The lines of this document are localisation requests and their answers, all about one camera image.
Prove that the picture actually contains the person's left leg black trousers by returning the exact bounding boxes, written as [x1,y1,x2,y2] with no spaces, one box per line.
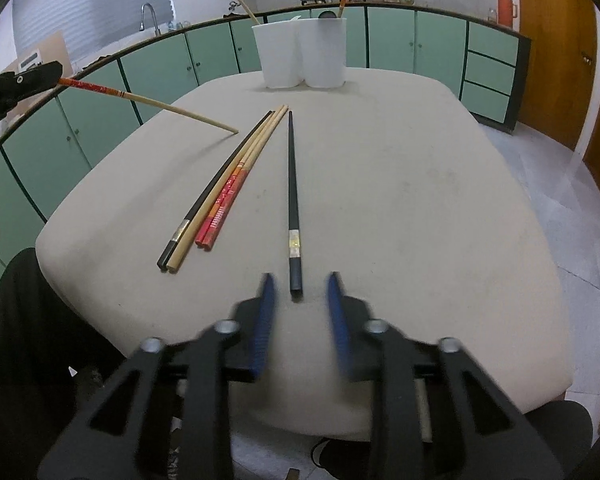
[0,247,181,480]

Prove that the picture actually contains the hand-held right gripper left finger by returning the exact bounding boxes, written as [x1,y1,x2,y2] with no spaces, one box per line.
[39,272,280,480]

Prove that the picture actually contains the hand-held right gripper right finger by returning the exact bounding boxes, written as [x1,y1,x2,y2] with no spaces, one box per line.
[326,271,566,480]

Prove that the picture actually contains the chrome kitchen faucet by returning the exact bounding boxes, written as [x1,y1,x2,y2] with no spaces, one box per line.
[140,2,162,37]

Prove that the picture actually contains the black chopstick with silver band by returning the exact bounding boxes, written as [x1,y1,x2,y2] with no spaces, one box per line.
[286,111,304,295]
[157,110,273,268]

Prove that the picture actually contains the green lower kitchen cabinets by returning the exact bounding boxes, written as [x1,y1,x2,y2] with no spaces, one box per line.
[0,2,532,311]

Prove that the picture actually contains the wooden door with handle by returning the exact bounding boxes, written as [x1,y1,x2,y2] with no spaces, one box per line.
[515,0,598,151]

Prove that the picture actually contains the person's right leg black trousers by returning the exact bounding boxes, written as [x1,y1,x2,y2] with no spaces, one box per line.
[525,400,595,480]

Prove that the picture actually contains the black shoe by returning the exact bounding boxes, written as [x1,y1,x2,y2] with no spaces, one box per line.
[311,437,376,480]

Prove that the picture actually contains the red thermos flask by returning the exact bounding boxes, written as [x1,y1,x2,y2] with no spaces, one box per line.
[496,0,519,28]

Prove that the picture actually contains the person's leg black trousers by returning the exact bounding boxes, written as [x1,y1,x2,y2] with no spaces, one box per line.
[0,247,181,480]
[525,400,595,480]

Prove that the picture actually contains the beige tablecloth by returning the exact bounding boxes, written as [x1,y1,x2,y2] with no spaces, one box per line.
[35,67,576,436]

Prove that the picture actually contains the white two-compartment utensil holder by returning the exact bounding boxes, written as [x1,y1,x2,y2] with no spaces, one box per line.
[251,16,349,89]

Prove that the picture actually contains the plain wooden chopstick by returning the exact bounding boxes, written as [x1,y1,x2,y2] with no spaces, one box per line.
[227,0,261,26]
[166,106,283,274]

